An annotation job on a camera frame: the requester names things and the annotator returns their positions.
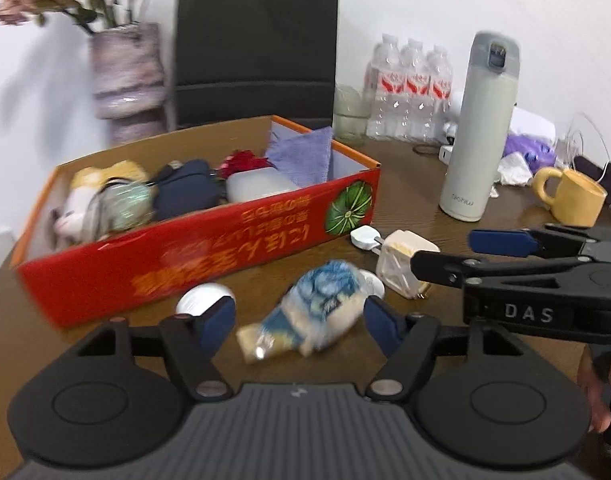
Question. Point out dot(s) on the blue and white snack packet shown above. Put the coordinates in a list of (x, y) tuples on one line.
[(305, 310)]

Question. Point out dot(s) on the red cardboard box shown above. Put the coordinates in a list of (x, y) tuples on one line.
[(210, 255)]

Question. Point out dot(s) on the translucent plastic box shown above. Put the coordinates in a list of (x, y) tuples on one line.
[(260, 185)]

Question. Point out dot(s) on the white round disc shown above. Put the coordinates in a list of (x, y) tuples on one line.
[(374, 285)]

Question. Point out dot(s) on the crumpled white tissue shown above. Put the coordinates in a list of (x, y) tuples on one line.
[(515, 170)]

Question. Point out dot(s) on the clear glass cup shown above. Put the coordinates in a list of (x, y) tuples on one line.
[(349, 120)]

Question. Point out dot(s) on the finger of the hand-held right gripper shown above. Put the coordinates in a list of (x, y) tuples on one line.
[(445, 266), (505, 242)]

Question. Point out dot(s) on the white and yellow plush hamster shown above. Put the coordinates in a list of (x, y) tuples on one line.
[(80, 200)]

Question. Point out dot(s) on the purple plastic bag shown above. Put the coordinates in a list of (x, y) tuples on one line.
[(525, 150)]

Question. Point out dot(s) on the cream thermos bottle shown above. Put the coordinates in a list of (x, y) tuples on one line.
[(478, 135)]

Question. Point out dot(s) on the iridescent plastic pouch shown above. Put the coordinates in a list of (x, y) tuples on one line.
[(130, 206)]

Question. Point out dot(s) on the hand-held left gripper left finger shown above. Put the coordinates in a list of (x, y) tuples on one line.
[(216, 322)]

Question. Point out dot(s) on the navy zip pouch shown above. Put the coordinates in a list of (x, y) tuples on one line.
[(185, 190)]

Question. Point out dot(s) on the white plug adapter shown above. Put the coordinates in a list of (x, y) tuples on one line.
[(364, 237)]

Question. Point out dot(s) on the dark cloth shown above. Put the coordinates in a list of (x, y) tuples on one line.
[(593, 167)]

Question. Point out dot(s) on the black paper bag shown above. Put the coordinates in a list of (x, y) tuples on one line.
[(255, 35)]

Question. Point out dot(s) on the cream wall charger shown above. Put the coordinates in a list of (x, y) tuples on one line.
[(400, 265)]

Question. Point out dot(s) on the yellow ceramic mug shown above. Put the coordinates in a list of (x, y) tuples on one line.
[(575, 200)]

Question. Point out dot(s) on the person's right hand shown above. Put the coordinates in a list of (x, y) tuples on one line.
[(593, 390)]

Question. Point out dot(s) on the clear plastic water bottle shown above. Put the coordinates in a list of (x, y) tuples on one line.
[(384, 95), (441, 95), (415, 95)]

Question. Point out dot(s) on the red fabric rose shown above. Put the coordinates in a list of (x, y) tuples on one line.
[(243, 160)]

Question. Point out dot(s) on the purple mottled vase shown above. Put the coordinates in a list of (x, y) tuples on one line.
[(128, 75)]

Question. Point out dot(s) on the wooden desktop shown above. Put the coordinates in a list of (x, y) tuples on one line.
[(415, 200)]

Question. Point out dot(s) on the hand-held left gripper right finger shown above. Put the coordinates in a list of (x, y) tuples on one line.
[(383, 327)]

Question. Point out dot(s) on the white round case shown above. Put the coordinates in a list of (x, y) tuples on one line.
[(200, 300)]

